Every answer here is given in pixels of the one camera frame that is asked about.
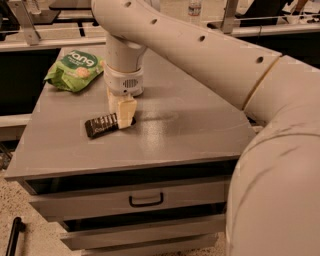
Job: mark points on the grey drawer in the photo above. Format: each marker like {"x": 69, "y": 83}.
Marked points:
{"x": 110, "y": 201}
{"x": 157, "y": 247}
{"x": 147, "y": 232}

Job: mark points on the top grey drawer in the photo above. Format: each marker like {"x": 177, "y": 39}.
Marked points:
{"x": 110, "y": 201}

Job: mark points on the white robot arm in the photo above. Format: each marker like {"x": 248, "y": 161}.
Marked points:
{"x": 273, "y": 206}

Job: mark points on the black rxbar chocolate bar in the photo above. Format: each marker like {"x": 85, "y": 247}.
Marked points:
{"x": 100, "y": 126}

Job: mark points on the bottom grey drawer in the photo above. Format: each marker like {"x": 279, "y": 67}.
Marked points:
{"x": 157, "y": 247}

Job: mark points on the green snack chip bag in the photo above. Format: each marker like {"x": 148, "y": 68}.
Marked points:
{"x": 75, "y": 71}

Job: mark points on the black table background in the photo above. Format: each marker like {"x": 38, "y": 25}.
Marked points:
{"x": 48, "y": 12}

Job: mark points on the grey drawer cabinet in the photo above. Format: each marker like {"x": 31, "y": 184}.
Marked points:
{"x": 182, "y": 130}

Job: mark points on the clear plastic water bottle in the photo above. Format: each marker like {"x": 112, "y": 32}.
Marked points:
{"x": 194, "y": 9}

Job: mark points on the black bar lower left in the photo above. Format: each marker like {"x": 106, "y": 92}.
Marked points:
{"x": 17, "y": 227}

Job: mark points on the metal railing frame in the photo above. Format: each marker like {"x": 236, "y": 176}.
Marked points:
{"x": 75, "y": 28}

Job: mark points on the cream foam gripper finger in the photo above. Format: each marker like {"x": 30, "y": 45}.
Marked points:
{"x": 126, "y": 109}
{"x": 112, "y": 101}

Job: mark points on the middle grey drawer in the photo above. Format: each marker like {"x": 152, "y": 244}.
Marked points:
{"x": 147, "y": 232}

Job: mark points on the black drawer handle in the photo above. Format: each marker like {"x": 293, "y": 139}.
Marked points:
{"x": 141, "y": 202}

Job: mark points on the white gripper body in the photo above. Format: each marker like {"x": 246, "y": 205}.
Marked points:
{"x": 124, "y": 82}

